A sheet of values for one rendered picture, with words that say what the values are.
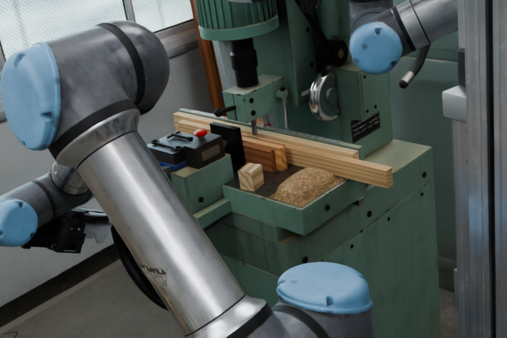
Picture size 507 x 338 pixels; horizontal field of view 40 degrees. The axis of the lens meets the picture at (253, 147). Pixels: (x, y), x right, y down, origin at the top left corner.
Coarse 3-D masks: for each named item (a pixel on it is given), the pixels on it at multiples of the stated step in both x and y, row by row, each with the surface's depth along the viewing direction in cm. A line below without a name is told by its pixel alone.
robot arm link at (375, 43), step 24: (408, 0) 106; (432, 0) 103; (456, 0) 102; (360, 24) 108; (384, 24) 105; (408, 24) 104; (432, 24) 103; (456, 24) 104; (360, 48) 104; (384, 48) 104; (408, 48) 106; (384, 72) 106
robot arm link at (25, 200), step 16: (16, 192) 115; (32, 192) 116; (0, 208) 110; (16, 208) 111; (32, 208) 113; (48, 208) 117; (0, 224) 109; (16, 224) 111; (32, 224) 113; (0, 240) 110; (16, 240) 111
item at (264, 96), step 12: (264, 84) 161; (276, 84) 163; (228, 96) 160; (240, 96) 157; (252, 96) 158; (264, 96) 161; (240, 108) 159; (252, 108) 159; (264, 108) 162; (276, 108) 165; (240, 120) 160; (252, 120) 160
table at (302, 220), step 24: (240, 168) 161; (288, 168) 158; (240, 192) 151; (264, 192) 148; (336, 192) 146; (360, 192) 152; (216, 216) 152; (264, 216) 148; (288, 216) 142; (312, 216) 142
